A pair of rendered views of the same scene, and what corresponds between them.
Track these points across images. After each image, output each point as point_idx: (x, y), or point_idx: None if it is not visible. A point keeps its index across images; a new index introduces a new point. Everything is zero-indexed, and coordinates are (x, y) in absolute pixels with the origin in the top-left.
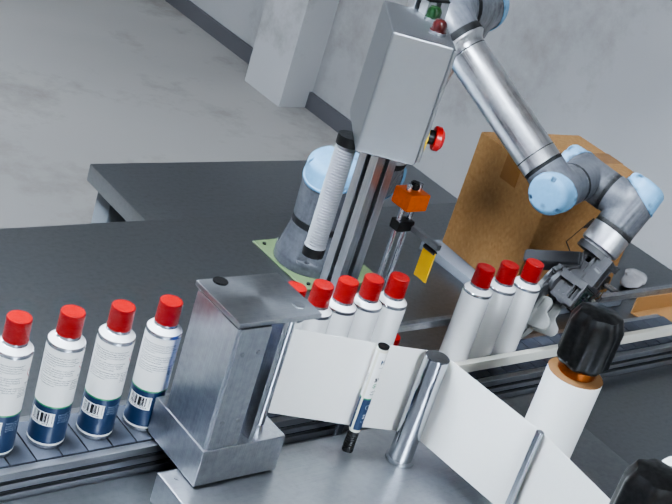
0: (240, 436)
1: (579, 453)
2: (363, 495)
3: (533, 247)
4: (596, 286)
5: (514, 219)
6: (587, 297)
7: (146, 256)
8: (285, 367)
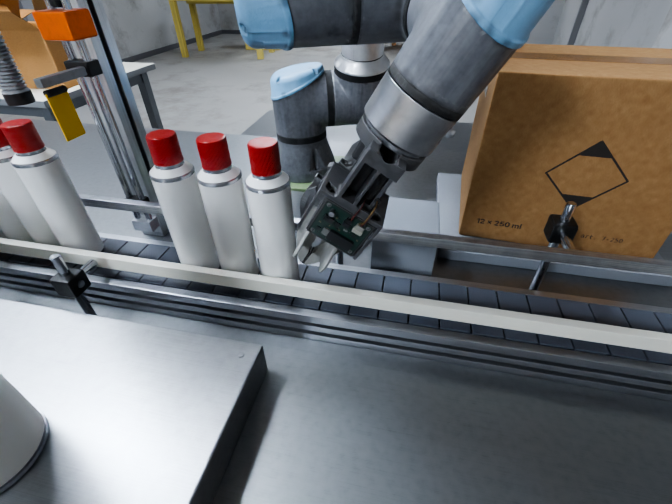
0: None
1: (117, 475)
2: None
3: (481, 172)
4: (355, 199)
5: (477, 138)
6: (329, 215)
7: (195, 149)
8: None
